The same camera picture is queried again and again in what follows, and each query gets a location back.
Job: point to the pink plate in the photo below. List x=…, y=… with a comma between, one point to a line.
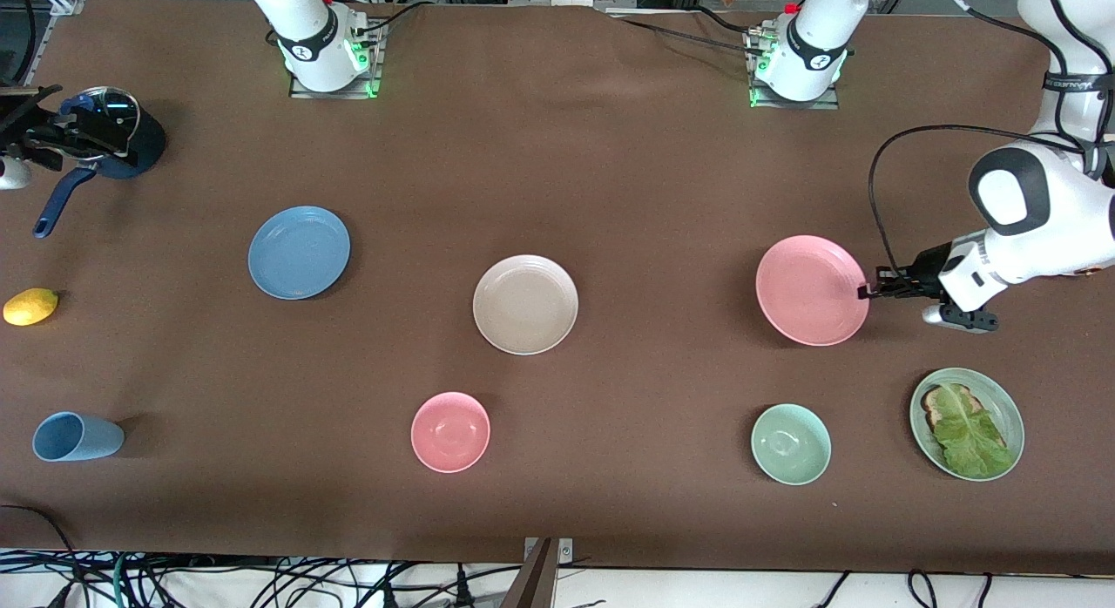
x=810, y=290

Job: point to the glass pot lid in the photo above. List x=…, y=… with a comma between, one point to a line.
x=109, y=97

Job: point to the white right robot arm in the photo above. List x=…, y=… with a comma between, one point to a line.
x=305, y=24

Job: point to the toasted bread slice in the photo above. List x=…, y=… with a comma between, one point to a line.
x=932, y=405

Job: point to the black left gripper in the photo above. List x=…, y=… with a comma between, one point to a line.
x=925, y=266

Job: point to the blue plate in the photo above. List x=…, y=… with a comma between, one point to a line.
x=299, y=253

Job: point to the small metal bracket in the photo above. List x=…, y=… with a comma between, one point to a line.
x=566, y=551

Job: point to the green plate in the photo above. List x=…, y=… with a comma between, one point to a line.
x=997, y=403

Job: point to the dark stand pole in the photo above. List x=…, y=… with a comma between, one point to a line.
x=531, y=586

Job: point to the green lettuce leaf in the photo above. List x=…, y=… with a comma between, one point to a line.
x=971, y=438

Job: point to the small green bowl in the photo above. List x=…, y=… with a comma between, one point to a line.
x=791, y=444

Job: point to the small pink bowl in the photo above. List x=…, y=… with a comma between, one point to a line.
x=450, y=432

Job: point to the dark blue saucepan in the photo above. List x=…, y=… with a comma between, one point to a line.
x=150, y=146

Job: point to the yellow lemon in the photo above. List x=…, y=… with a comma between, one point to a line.
x=30, y=307

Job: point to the blue cup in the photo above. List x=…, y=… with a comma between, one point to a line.
x=78, y=438

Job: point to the beige plate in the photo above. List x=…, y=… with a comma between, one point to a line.
x=525, y=305

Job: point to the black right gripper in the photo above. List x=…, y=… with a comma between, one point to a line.
x=26, y=131

